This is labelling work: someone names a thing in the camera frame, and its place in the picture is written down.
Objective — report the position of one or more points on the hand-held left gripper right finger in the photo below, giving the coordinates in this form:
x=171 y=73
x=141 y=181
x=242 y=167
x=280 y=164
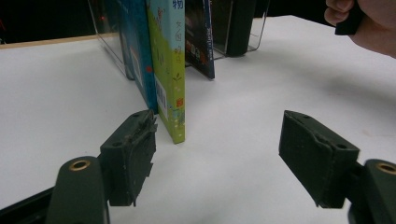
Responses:
x=317 y=158

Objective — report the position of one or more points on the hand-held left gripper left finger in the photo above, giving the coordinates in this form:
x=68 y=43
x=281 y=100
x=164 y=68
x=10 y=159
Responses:
x=130 y=158

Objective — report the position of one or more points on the light blue green picture book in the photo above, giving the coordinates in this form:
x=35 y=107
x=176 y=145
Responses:
x=168 y=62

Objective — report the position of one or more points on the black notebook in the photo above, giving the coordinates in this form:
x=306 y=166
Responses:
x=241 y=28

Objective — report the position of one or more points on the dark blue picture book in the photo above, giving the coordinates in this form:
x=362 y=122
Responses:
x=140 y=46

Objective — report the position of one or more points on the clear acrylic book rack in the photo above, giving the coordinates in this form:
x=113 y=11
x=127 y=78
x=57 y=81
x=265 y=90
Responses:
x=107 y=40

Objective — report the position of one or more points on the purple magazine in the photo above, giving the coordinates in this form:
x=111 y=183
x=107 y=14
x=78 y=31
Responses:
x=199 y=37

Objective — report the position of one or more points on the white table sheet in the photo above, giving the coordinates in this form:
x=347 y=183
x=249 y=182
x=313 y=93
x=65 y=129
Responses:
x=233 y=124

